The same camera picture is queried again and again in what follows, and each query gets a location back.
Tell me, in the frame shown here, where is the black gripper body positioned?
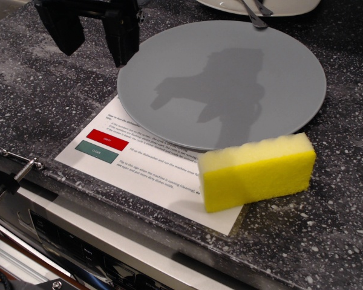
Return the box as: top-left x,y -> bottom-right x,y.
33,1 -> 139,18

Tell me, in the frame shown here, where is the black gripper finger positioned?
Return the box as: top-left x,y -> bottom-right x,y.
34,2 -> 85,56
102,10 -> 140,68

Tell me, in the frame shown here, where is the yellow sponge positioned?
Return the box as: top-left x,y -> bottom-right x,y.
198,133 -> 316,213

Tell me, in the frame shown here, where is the grey round plate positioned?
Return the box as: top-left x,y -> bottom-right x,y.
117,21 -> 327,150

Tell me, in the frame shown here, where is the white plate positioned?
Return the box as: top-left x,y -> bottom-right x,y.
196,0 -> 321,17

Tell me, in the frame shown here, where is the laminated dishwasher instruction sheet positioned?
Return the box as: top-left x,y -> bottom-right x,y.
55,97 -> 248,235

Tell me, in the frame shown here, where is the metal spoon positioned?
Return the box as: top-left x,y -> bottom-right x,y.
240,0 -> 268,29

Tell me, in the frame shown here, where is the metal fork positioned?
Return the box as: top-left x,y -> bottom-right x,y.
254,0 -> 273,16

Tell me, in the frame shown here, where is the black metal clamp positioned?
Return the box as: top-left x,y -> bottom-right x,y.
0,149 -> 45,202

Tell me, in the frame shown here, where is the stainless steel dishwasher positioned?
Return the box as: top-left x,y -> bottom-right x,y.
0,187 -> 250,289

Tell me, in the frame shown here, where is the aluminium rail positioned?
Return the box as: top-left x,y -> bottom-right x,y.
0,239 -> 71,285

